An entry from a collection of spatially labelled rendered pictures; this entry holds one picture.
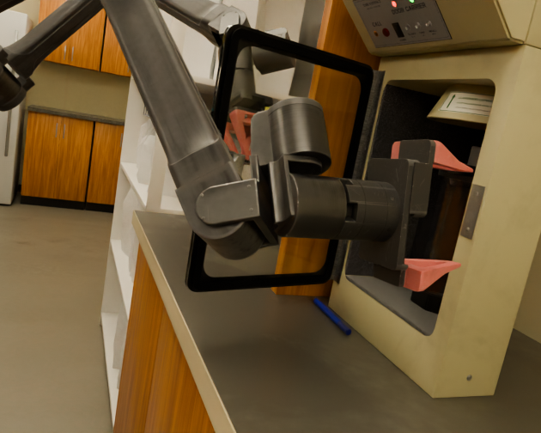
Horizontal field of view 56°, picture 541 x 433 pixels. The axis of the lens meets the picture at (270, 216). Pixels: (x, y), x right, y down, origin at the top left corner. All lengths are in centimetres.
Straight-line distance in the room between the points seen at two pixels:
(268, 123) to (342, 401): 37
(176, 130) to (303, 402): 36
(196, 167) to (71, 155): 510
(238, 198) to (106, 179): 517
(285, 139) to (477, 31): 35
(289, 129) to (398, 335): 45
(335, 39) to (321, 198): 58
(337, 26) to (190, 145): 55
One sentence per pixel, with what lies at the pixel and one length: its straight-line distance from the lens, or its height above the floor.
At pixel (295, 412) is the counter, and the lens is 64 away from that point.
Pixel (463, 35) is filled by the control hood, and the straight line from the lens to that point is 75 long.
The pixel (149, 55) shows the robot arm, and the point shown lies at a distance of 57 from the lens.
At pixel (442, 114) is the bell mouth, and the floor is 132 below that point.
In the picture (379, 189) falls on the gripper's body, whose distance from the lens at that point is 47.
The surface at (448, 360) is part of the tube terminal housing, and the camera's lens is 76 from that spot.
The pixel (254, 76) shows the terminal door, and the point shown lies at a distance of 78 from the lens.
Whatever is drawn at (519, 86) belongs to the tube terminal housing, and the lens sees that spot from 71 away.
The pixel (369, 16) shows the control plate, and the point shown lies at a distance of 88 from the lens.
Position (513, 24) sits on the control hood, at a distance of 70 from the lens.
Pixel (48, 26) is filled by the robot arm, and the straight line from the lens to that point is 126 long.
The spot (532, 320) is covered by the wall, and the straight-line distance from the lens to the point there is 121.
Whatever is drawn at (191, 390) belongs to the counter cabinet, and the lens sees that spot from 88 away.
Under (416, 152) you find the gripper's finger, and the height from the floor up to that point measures 126.
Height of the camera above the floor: 127
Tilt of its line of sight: 11 degrees down
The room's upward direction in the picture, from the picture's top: 11 degrees clockwise
